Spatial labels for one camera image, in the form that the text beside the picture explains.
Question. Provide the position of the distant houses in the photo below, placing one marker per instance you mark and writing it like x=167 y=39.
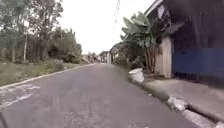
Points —
x=100 y=57

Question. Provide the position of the white bucket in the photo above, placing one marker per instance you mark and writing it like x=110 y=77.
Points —
x=136 y=75

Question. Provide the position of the banana plant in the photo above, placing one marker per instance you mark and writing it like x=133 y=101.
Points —
x=140 y=40

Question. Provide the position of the grey asphalt road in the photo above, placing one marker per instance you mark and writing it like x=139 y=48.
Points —
x=90 y=100

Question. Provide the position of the concrete slab kerb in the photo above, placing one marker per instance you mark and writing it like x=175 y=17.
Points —
x=180 y=106

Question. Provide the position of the concrete driveway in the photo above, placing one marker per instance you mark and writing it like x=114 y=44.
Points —
x=193 y=95

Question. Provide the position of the grass verge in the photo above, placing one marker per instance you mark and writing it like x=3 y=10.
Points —
x=23 y=71

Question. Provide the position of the dark building with blue wall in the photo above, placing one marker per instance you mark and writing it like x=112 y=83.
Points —
x=196 y=40

